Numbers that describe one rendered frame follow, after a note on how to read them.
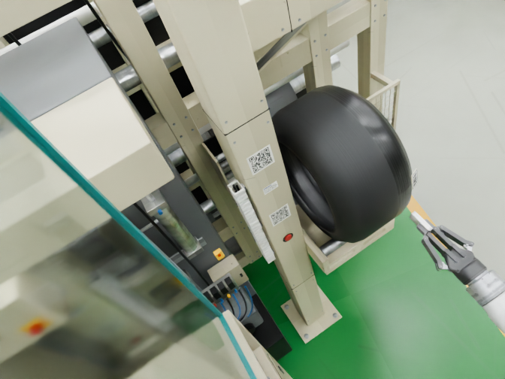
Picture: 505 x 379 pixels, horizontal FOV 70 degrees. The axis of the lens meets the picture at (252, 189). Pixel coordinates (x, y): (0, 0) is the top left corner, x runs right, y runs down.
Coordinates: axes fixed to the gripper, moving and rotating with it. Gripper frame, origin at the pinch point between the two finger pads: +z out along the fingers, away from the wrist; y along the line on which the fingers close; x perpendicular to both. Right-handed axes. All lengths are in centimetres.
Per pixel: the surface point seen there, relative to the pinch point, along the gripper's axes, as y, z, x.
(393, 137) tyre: -7.5, 22.4, -12.4
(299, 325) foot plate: 42, 15, 124
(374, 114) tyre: -7.0, 30.7, -16.0
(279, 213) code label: 31.8, 29.3, 3.2
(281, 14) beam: 3, 62, -40
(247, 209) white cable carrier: 41, 32, -7
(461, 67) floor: -196, 111, 139
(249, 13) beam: 13, 62, -45
